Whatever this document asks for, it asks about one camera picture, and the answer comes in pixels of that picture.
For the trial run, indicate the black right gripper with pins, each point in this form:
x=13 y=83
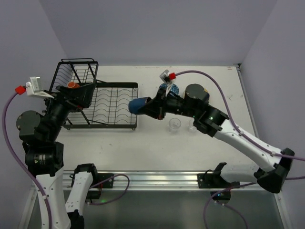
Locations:
x=161 y=105

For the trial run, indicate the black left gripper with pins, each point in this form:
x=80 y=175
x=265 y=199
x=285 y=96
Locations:
x=64 y=100

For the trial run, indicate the orange mug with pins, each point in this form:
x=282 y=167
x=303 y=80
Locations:
x=73 y=85

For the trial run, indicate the blue triangle pattern bowl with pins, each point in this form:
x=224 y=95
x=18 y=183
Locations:
x=174 y=90

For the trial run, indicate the blue mug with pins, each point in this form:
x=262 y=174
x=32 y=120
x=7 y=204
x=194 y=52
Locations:
x=137 y=104

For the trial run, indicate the clear drinking glass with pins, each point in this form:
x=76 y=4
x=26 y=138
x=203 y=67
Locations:
x=174 y=125
x=191 y=127

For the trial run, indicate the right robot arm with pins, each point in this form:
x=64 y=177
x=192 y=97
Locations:
x=272 y=165

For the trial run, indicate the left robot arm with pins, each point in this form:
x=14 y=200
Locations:
x=44 y=155

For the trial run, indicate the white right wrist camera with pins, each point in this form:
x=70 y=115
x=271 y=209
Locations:
x=168 y=80

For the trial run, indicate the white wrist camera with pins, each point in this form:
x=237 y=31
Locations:
x=168 y=80
x=34 y=88

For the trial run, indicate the black wire dish rack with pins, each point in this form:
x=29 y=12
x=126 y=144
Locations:
x=109 y=105

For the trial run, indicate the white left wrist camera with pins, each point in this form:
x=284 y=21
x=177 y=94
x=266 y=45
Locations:
x=34 y=88

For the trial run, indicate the aluminium table rail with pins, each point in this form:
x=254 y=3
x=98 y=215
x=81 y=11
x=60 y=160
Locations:
x=148 y=180

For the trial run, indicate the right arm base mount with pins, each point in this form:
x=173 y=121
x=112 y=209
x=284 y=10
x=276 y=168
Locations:
x=212 y=179

